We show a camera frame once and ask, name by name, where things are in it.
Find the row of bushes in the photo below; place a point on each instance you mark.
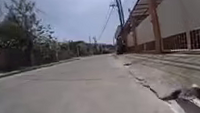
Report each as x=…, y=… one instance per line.
x=67, y=49

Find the grey concrete road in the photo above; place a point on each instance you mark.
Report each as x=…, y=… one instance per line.
x=73, y=90

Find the utility pole with street lamp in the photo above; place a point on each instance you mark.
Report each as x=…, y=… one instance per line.
x=119, y=11

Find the tree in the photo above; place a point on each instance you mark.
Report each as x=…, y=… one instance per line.
x=28, y=40

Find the grey concrete pavement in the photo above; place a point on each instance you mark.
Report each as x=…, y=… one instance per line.
x=175, y=68

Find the grey kerb strip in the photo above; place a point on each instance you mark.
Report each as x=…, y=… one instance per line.
x=22, y=70

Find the white wall with red pillars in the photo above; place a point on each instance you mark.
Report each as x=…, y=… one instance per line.
x=179, y=14

